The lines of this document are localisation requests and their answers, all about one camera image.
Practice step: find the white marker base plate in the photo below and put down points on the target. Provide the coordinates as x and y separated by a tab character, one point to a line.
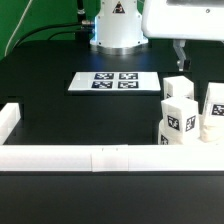
115	81

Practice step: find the white front fence wall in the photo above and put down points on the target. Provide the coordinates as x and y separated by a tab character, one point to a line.
112	158

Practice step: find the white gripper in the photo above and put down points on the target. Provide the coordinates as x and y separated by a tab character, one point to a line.
183	19

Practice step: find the white fence wall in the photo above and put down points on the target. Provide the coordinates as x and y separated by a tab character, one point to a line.
9	117
112	158

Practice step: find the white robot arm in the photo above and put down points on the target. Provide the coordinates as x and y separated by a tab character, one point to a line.
120	27

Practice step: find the white left fence wall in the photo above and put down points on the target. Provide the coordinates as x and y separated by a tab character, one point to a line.
9	117

